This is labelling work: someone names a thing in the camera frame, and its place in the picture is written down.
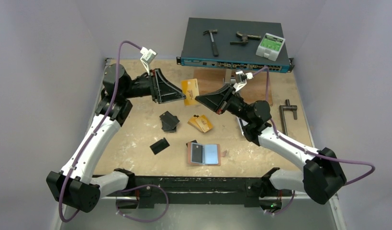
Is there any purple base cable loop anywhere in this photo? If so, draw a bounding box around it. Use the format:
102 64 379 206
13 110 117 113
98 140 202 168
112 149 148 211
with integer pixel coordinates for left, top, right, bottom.
115 184 169 223

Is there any white green electronic box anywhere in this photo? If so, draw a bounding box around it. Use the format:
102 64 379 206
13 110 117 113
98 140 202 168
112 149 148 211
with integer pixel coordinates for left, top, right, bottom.
256 33 285 61

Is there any single gold VIP card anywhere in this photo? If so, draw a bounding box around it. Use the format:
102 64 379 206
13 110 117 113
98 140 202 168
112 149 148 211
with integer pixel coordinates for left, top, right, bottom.
181 79 199 106

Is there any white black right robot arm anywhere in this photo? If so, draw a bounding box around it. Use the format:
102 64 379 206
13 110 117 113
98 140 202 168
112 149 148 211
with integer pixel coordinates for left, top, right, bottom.
195 84 347 205

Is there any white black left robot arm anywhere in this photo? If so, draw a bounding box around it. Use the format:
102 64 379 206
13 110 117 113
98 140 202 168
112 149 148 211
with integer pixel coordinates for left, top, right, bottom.
46 64 186 213

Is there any brown wooden board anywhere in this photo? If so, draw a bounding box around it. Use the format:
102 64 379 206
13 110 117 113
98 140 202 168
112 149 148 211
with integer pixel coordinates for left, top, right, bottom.
193 68 273 105

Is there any dark metal clamp handle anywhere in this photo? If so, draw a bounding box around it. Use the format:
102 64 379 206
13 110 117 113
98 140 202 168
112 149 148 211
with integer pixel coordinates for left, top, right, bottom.
279 99 298 136

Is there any blue grey network switch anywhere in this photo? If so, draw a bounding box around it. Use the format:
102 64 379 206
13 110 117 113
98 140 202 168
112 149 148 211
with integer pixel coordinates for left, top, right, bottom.
177 18 294 73

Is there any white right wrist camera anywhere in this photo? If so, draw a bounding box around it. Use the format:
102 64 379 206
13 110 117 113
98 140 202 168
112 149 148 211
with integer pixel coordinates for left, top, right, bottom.
233 70 254 92

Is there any rusty metal tool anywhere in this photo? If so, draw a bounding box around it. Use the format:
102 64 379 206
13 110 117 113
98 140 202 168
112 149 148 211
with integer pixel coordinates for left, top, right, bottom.
230 31 262 46

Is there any black VIP card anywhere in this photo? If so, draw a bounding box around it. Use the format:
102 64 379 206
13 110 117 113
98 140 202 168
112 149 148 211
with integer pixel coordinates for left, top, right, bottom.
190 143 204 164

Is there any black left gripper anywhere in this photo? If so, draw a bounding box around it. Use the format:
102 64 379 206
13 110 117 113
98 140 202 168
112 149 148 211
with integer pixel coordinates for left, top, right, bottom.
122 69 185 104

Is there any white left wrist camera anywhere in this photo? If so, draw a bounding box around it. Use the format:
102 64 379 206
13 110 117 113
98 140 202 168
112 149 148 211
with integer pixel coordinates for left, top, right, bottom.
140 47 157 74

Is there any small claw hammer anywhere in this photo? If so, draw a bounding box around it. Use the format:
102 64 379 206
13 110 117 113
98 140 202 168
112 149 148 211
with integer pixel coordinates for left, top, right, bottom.
203 29 219 57

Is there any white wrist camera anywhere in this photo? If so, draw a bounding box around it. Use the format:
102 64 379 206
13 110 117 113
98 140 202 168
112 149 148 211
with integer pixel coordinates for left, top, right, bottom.
233 70 254 92
140 47 157 74

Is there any pink leather card holder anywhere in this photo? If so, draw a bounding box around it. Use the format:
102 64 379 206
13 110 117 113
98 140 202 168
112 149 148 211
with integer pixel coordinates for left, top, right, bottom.
186 143 228 166

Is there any metal stand bracket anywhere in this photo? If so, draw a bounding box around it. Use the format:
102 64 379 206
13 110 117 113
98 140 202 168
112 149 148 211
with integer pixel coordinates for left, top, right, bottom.
224 69 242 92

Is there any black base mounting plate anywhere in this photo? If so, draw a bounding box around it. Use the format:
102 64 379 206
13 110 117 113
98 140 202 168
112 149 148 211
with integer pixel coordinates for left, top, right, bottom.
111 176 292 208

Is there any white silver card stack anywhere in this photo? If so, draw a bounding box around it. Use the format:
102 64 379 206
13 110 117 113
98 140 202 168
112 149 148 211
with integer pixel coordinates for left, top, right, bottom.
236 117 247 136

